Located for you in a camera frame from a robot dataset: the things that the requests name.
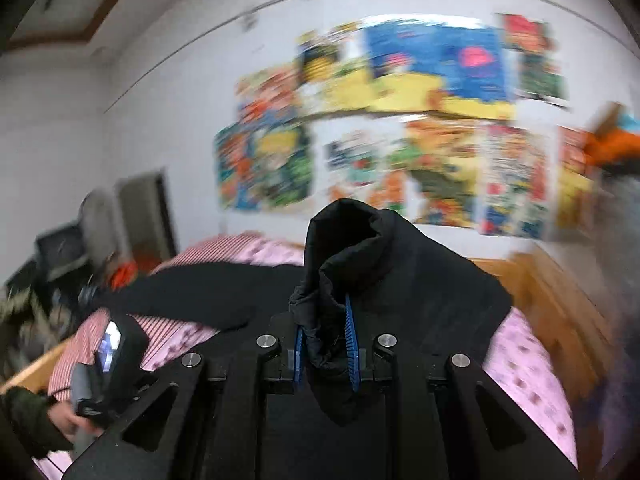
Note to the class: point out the yellow bear drawing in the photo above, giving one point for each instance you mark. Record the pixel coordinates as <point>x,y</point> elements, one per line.
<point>574,182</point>

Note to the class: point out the person's left hand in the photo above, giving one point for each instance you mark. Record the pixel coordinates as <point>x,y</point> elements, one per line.
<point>63,417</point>

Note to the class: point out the pink apple print quilt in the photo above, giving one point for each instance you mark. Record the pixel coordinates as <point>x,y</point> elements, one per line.
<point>517,361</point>

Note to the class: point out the grey standing fan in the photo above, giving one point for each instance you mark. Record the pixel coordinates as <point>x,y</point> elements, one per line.
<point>98,226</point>

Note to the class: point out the black plastic crate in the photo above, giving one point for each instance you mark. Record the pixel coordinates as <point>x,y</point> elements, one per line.
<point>57,253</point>

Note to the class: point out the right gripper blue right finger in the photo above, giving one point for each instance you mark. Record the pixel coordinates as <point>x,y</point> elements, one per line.
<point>352,346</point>

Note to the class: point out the wooden bed frame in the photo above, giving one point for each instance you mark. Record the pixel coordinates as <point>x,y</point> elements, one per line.
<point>559,313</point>

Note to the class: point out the dark green left sleeve forearm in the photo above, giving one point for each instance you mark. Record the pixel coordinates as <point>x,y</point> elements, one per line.
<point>28,415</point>

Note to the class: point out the bagged clothes pile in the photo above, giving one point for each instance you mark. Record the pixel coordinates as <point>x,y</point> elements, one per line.
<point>612,149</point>

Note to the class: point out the grey door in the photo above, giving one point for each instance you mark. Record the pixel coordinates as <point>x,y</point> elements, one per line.
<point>143,203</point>

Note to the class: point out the black yellow moon drawing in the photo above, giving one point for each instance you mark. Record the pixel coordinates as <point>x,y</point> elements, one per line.
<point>334,74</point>

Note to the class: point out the red hair character drawing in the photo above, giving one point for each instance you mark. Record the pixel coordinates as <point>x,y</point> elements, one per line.
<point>534,57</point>

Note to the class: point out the blue sea jellyfish drawing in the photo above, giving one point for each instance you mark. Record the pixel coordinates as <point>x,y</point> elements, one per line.
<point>445,64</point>

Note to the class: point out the landscape flower drawing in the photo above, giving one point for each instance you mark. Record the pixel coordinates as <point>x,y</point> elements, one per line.
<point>444,160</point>

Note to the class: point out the anime girl boy drawing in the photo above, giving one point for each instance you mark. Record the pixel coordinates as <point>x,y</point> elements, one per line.
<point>268,169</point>

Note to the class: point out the swimming girl drawing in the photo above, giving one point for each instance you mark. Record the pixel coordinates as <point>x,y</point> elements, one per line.
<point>268,98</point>

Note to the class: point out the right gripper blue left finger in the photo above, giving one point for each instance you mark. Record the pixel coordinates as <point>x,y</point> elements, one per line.
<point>298,358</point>

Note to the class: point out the orange fruit drawing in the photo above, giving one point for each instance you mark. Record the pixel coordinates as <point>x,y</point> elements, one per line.
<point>359,165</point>

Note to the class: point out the large black garment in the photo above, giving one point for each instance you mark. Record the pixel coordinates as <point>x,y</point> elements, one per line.
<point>357,260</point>

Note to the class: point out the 2024 dragon drawing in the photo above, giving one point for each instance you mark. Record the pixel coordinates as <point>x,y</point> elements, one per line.
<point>515,195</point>

